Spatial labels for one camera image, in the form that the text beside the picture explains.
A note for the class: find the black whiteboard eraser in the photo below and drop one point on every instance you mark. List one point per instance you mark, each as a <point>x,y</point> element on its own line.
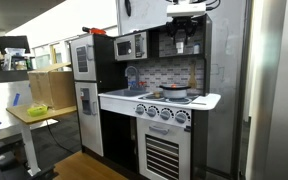
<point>128,7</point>

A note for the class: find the white desk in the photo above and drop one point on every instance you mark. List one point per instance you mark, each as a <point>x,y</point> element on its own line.
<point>4,103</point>

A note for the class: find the black floor equipment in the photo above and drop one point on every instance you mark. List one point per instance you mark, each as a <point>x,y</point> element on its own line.
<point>17,171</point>

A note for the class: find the large whiteboard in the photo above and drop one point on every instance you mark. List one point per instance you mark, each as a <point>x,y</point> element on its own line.
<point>230,50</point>

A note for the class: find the grey toy sink basin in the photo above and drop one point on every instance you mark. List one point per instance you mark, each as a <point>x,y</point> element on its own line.
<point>124,93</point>

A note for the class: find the grey toy microwave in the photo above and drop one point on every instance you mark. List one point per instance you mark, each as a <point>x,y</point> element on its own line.
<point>130,46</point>

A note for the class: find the white bottle blue cap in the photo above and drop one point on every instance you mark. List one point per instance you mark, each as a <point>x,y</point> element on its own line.
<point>197,49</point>

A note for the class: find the orange bowl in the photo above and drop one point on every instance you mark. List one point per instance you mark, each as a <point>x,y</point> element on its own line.
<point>99,31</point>

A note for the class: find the wooden table white leg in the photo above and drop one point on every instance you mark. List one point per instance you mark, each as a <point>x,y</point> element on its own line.
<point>20,115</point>

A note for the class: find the green plastic container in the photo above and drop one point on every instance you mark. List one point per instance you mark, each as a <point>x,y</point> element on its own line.
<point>37,110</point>

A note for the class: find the grey toy faucet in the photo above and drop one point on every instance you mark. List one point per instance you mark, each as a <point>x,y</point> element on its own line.
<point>136,71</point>

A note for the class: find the fridge door with notes board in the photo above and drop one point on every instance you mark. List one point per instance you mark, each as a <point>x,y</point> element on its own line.
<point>82,60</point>

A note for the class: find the black white toy kitchen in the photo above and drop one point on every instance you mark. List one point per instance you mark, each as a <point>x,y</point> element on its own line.
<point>107,66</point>

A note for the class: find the black computer monitor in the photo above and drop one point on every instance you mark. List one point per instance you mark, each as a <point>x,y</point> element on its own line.
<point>14,43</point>

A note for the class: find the clear plastic bin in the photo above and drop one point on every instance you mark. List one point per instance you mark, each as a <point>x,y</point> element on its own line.
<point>15,51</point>

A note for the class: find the brown cardboard box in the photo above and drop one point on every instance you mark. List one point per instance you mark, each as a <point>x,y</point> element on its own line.
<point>52,86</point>

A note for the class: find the grey metal cabinet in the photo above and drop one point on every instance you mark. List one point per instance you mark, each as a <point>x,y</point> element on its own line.
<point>284,100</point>

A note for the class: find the white toy oven door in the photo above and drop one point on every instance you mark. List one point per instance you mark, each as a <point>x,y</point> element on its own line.
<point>164,133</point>

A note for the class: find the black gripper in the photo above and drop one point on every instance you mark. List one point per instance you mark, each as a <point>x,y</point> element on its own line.
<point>183,22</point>

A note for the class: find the grey pot with lid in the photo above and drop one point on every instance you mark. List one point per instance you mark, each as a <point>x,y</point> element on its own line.
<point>175,92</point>

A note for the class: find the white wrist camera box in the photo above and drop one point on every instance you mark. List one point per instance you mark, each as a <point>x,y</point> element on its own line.
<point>186,9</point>

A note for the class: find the beige wooden spatula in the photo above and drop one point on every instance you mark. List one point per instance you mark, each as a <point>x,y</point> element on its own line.
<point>193,80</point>

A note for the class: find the fridge door with dispenser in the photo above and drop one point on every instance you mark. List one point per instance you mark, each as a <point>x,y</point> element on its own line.
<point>89,133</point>

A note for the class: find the grey stove knob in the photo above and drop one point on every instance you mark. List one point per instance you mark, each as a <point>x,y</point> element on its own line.
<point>140,109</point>
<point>166,114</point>
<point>182,117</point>
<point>153,111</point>

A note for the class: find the clear drinking glass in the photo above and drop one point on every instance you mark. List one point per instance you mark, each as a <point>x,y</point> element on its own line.
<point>180,47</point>

